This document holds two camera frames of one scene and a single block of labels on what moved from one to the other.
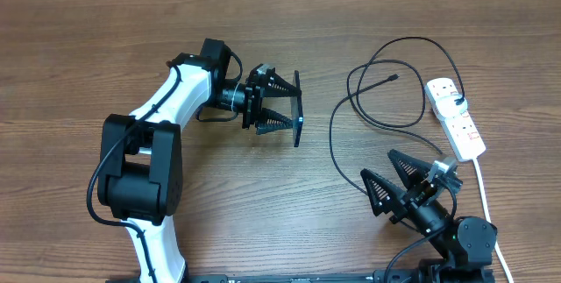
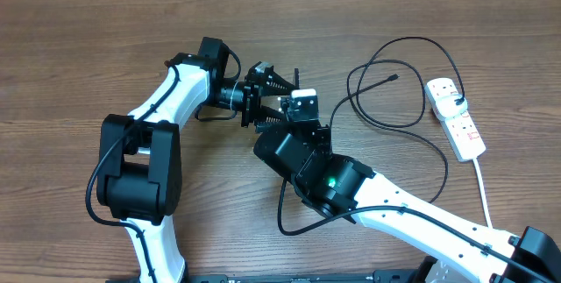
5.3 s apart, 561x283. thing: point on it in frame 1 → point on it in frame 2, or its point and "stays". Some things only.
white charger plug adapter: (451, 106) stays
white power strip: (459, 130) stays
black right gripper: (390, 192) → (321, 135)
